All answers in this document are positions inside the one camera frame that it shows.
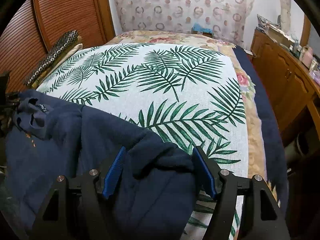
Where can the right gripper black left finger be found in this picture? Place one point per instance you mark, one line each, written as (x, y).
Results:
(78, 208)

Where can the navy blue printed t-shirt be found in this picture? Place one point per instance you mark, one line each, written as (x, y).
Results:
(51, 137)

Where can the navy blue bed sheet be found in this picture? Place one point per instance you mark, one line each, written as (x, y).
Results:
(274, 151)

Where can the navy circle-patterned folded cloth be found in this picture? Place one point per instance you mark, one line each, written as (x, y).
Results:
(69, 43)

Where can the brown louvered wardrobe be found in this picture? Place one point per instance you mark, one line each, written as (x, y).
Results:
(38, 24)

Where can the wooden sideboard cabinet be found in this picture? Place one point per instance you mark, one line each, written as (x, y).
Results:
(292, 93)

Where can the white palm-leaf bed cover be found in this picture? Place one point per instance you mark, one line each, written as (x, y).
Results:
(187, 95)

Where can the pink thermos bottle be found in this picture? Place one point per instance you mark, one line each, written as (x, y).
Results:
(307, 56)

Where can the cardboard box on sideboard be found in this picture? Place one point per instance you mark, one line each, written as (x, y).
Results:
(280, 37)

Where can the cardboard box with blue bag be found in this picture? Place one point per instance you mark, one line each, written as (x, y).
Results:
(198, 29)

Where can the pink circle-patterned curtain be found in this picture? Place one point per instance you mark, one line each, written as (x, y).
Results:
(223, 19)

